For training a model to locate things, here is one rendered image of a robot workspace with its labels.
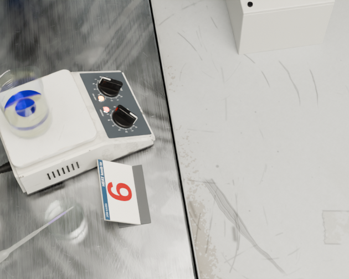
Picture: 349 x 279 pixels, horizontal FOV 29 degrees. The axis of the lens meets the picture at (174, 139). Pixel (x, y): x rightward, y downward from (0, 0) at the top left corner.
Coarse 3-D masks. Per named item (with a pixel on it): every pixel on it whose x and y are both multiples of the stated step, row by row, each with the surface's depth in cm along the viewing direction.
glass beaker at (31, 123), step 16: (0, 80) 86; (16, 80) 88; (32, 80) 88; (0, 96) 87; (16, 112) 84; (32, 112) 85; (48, 112) 89; (16, 128) 88; (32, 128) 88; (48, 128) 90
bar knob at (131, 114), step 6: (120, 108) 95; (126, 108) 95; (114, 114) 95; (120, 114) 95; (126, 114) 95; (132, 114) 95; (114, 120) 95; (120, 120) 95; (126, 120) 95; (132, 120) 95; (120, 126) 95; (126, 126) 95
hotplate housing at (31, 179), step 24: (72, 72) 98; (96, 72) 99; (96, 120) 94; (96, 144) 92; (120, 144) 94; (144, 144) 97; (0, 168) 94; (24, 168) 90; (48, 168) 91; (72, 168) 94
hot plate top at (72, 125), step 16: (48, 80) 94; (64, 80) 94; (48, 96) 93; (64, 96) 93; (80, 96) 93; (0, 112) 92; (64, 112) 92; (80, 112) 92; (0, 128) 91; (64, 128) 91; (80, 128) 91; (16, 144) 90; (32, 144) 90; (48, 144) 90; (64, 144) 90; (80, 144) 90; (16, 160) 89; (32, 160) 89
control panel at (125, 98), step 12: (120, 72) 102; (84, 84) 97; (96, 84) 98; (96, 96) 96; (108, 96) 97; (120, 96) 99; (132, 96) 100; (96, 108) 95; (132, 108) 98; (108, 120) 95; (144, 120) 98; (108, 132) 93; (120, 132) 94; (132, 132) 95; (144, 132) 96
